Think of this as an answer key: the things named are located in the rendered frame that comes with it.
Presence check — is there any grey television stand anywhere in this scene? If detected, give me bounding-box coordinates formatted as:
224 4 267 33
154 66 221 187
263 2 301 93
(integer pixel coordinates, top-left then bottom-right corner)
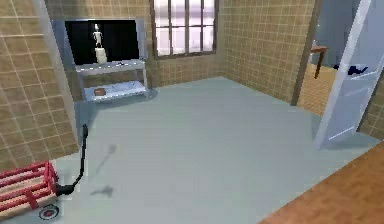
73 59 150 104

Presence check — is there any brown framed window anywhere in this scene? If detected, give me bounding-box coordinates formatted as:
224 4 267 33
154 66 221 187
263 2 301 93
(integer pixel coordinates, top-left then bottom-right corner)
149 0 220 61

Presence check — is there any black television set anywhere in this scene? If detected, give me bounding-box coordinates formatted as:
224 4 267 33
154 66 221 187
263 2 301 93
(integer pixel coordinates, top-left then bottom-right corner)
53 18 148 69

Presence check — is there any white statuette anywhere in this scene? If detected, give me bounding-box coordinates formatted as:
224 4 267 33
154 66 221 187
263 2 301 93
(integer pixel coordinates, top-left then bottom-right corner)
92 23 109 66

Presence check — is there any brown wooden table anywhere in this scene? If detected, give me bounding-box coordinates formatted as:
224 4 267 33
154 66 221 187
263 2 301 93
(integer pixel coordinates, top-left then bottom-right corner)
310 45 329 80

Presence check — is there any white room door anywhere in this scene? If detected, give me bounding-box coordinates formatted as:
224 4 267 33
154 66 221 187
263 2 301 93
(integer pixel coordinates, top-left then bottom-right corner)
313 0 384 150

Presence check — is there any red toy wagon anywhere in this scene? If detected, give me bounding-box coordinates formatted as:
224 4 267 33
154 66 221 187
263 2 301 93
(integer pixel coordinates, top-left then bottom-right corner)
0 123 90 221

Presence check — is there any black door handle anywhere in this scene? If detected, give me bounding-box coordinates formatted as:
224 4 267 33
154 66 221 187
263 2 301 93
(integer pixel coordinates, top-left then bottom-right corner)
333 64 370 76

